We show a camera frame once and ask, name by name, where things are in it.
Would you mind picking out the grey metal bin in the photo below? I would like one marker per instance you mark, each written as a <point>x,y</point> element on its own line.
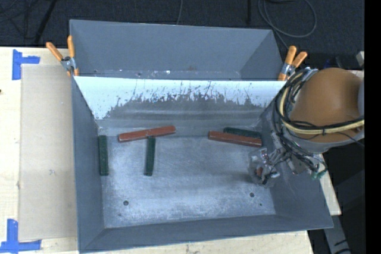
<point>190,181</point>

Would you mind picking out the pale flat board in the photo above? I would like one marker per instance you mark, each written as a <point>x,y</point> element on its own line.
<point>44,142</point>

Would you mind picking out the red-brown flat block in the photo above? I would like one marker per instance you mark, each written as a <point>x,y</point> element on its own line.
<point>235,139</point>
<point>146,133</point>

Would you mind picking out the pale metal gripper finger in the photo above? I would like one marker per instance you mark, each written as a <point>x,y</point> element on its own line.
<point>269,178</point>
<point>262,157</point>

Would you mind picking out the dark green flat block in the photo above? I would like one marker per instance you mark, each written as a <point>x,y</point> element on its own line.
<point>242,132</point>
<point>103,155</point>
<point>150,156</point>

